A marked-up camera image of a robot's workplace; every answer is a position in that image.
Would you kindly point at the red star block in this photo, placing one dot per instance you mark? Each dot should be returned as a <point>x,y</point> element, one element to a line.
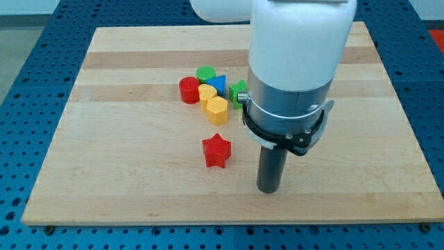
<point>216,151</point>

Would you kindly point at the yellow heart block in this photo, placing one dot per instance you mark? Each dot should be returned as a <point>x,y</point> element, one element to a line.
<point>206,92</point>

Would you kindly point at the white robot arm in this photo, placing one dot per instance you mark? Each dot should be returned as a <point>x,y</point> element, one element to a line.
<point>295,49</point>

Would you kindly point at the green cube block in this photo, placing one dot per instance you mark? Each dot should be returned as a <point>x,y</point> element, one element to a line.
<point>234,90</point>

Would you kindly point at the yellow hexagon block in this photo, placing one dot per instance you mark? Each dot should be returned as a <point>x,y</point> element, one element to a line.
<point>217,111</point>

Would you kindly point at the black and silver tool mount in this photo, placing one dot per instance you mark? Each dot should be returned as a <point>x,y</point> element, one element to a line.
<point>293,120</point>

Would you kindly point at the blue triangle block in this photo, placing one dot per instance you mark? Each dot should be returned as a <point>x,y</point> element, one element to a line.
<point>219,83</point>

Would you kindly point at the red cylinder block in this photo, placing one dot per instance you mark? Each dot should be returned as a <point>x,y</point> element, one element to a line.
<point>189,89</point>

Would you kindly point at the green cylinder block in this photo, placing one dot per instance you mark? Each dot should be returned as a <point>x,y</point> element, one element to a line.
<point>205,73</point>

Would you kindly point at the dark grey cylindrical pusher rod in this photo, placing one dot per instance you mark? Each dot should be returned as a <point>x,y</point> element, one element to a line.
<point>270,168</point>

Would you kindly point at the light wooden board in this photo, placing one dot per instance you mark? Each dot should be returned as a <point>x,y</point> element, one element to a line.
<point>128,152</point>

